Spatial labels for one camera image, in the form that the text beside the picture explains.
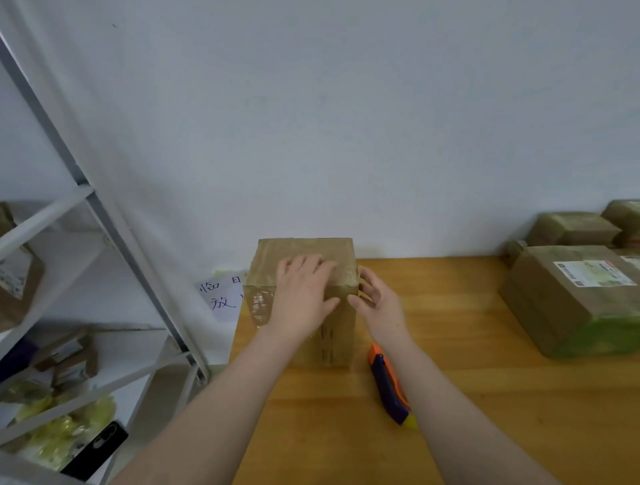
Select person's right hand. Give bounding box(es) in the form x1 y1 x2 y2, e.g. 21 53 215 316
346 266 414 349

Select person's left hand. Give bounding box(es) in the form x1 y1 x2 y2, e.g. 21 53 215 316
265 254 342 344

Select stack of cardboard boxes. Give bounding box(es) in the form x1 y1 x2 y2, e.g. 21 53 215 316
243 237 361 371

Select blue orange tape dispenser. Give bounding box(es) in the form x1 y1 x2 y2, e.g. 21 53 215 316
368 342 421 433

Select box barcode label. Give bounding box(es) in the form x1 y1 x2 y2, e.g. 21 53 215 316
500 238 529 269

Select large green-printed cardboard box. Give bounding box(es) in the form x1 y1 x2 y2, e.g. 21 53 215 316
499 244 640 360

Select small open-flap cardboard box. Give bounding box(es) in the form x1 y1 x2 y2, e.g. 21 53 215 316
527 211 622 248

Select squat red-printed cardboard box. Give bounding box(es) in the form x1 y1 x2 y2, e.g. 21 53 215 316
601 199 640 249

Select person's right forearm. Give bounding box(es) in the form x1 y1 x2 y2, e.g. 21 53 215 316
385 334 561 485

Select person's left forearm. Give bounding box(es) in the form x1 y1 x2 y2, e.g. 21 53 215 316
110 324 296 485

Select wooden table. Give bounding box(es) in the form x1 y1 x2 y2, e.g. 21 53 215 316
228 256 640 485

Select small open carton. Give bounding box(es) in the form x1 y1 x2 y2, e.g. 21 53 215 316
25 328 99 389

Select black mobile phone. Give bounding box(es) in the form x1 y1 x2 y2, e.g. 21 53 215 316
61 420 130 482

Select yellow plastic bag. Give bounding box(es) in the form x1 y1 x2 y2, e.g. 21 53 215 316
5 390 118 469

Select grey metal shelf rack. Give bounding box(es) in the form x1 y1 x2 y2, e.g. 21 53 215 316
0 30 213 485

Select large worn shelf carton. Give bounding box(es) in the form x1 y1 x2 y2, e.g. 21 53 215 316
0 203 45 333

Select white paper wall sign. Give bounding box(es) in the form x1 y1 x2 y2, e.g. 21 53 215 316
195 270 248 325

